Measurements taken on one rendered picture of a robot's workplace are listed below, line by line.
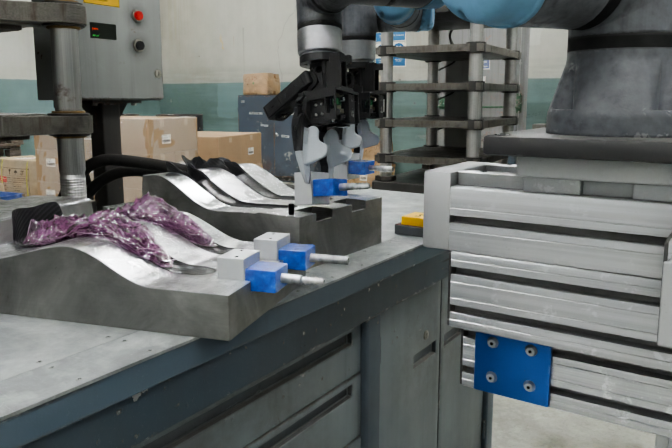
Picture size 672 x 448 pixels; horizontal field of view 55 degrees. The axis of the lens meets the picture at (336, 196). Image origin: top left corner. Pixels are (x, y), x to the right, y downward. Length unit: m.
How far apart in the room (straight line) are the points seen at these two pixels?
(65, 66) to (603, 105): 1.24
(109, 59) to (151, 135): 3.11
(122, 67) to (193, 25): 8.06
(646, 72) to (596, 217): 0.15
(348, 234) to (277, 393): 0.30
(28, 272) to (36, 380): 0.21
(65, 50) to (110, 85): 0.25
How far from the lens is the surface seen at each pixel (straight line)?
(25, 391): 0.70
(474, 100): 5.00
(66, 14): 1.61
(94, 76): 1.81
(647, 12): 0.69
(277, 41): 8.97
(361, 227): 1.17
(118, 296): 0.82
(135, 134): 4.97
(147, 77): 1.92
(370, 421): 1.29
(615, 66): 0.68
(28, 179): 6.25
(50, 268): 0.87
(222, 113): 9.53
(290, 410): 1.08
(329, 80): 1.05
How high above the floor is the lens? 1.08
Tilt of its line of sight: 9 degrees down
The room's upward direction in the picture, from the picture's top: straight up
